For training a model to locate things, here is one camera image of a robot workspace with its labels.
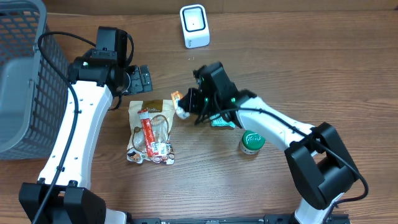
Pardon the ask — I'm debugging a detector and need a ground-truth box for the small orange snack packet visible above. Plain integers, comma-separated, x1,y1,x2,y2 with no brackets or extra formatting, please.
170,90,190,120

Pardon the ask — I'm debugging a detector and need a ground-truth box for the teal orange snack pack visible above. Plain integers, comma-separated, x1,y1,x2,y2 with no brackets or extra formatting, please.
210,114,236,128

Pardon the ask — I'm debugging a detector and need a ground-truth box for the red stick packet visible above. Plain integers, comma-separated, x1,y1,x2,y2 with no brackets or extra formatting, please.
137,109,155,157

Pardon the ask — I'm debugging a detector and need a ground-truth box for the brown white snack pouch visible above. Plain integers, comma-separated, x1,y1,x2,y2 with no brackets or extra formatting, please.
126,100,175,165

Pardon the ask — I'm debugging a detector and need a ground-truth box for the green lidded jar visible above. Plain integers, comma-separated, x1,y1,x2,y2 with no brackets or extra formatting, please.
239,130,266,155

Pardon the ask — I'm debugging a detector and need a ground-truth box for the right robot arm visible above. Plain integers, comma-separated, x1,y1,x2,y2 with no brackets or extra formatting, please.
177,88,361,223

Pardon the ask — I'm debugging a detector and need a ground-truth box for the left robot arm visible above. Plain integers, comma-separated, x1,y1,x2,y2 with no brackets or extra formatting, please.
19,57,152,223

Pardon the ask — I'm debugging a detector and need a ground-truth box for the white barcode scanner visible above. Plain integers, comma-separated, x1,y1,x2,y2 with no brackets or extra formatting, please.
180,4,210,49

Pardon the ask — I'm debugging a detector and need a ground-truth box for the grey plastic shopping basket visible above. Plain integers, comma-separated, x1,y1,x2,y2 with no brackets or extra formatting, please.
1,0,68,160

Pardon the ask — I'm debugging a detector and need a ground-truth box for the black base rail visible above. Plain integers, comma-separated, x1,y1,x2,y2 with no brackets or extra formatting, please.
130,213,352,224

